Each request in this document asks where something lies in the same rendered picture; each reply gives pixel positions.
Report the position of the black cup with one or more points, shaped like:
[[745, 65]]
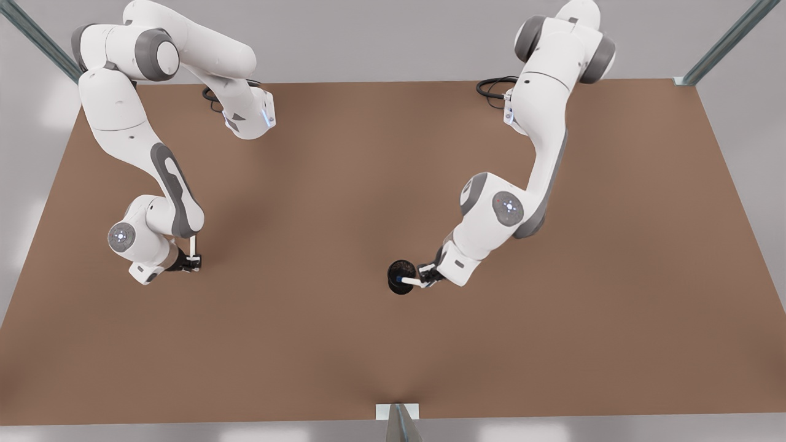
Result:
[[399, 273]]

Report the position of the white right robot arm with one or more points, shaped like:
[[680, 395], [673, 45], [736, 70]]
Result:
[[132, 129]]

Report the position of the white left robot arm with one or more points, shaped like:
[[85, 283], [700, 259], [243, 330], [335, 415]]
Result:
[[543, 116]]

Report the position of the silver frame post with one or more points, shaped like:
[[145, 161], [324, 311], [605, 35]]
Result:
[[398, 423], [724, 43], [40, 40]]

